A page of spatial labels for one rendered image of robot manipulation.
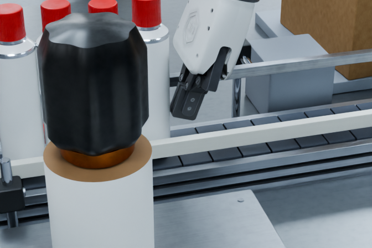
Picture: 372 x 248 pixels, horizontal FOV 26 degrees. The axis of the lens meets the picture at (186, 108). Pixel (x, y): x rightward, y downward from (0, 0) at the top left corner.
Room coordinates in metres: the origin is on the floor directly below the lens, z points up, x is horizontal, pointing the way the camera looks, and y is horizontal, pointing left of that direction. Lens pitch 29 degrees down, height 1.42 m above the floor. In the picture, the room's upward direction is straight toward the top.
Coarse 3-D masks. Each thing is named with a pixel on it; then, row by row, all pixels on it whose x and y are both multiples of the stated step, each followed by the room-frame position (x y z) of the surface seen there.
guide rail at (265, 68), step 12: (276, 60) 0.94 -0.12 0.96; (288, 60) 0.94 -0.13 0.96; (300, 60) 0.94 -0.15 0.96; (312, 60) 0.94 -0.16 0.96; (324, 60) 0.95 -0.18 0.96; (336, 60) 0.95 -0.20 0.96; (348, 60) 0.96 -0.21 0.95; (360, 60) 0.96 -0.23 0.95; (240, 72) 0.92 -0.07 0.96; (252, 72) 0.92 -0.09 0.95; (264, 72) 0.92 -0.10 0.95; (276, 72) 0.93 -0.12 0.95
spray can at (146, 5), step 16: (144, 0) 0.84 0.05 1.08; (160, 0) 0.85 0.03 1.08; (144, 16) 0.84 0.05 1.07; (160, 16) 0.85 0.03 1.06; (144, 32) 0.84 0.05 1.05; (160, 32) 0.84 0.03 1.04; (160, 48) 0.83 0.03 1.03; (160, 64) 0.83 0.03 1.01; (160, 80) 0.83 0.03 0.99; (160, 96) 0.83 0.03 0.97; (160, 112) 0.83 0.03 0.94; (144, 128) 0.83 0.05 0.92; (160, 128) 0.83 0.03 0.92
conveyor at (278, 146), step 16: (304, 112) 0.95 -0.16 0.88; (320, 112) 0.95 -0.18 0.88; (336, 112) 0.95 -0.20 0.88; (192, 128) 0.91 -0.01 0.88; (208, 128) 0.91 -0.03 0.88; (224, 128) 0.91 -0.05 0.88; (368, 128) 0.91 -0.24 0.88; (256, 144) 0.87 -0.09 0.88; (272, 144) 0.87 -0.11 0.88; (288, 144) 0.87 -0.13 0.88; (304, 144) 0.87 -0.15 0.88; (320, 144) 0.87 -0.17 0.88; (160, 160) 0.83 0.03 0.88; (176, 160) 0.83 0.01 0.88; (192, 160) 0.83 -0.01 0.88; (208, 160) 0.83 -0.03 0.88; (224, 160) 0.83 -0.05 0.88
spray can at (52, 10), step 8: (48, 0) 0.84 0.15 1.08; (56, 0) 0.84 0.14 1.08; (64, 0) 0.84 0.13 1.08; (40, 8) 0.82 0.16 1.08; (48, 8) 0.82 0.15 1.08; (56, 8) 0.82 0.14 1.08; (64, 8) 0.82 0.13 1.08; (48, 16) 0.81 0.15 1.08; (56, 16) 0.81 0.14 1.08; (64, 16) 0.82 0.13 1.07
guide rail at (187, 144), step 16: (352, 112) 0.89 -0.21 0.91; (368, 112) 0.89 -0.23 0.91; (240, 128) 0.85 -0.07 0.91; (256, 128) 0.85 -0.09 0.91; (272, 128) 0.85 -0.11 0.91; (288, 128) 0.85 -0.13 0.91; (304, 128) 0.86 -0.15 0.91; (320, 128) 0.86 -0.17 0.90; (336, 128) 0.87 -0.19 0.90; (352, 128) 0.88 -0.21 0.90; (160, 144) 0.81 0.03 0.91; (176, 144) 0.82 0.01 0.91; (192, 144) 0.82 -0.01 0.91; (208, 144) 0.83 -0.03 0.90; (224, 144) 0.83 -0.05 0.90; (240, 144) 0.84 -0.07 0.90; (16, 160) 0.78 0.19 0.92; (32, 160) 0.78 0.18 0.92; (0, 176) 0.76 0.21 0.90; (32, 176) 0.77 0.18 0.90
